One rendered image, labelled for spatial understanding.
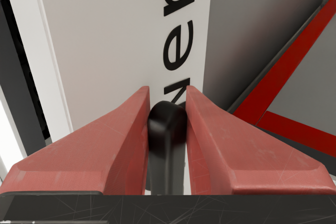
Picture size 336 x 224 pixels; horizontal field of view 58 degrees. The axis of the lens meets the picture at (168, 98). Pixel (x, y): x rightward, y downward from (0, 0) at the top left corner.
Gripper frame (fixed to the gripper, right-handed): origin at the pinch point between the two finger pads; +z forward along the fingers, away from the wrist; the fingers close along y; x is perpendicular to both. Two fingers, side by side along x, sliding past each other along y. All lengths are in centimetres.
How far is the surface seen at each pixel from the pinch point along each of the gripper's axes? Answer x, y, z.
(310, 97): 14.3, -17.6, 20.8
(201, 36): 0.1, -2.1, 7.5
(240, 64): 12.6, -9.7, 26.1
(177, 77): 1.7, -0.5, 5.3
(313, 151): 13.0, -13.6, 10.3
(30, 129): 2.8, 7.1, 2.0
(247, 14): 5.5, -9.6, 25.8
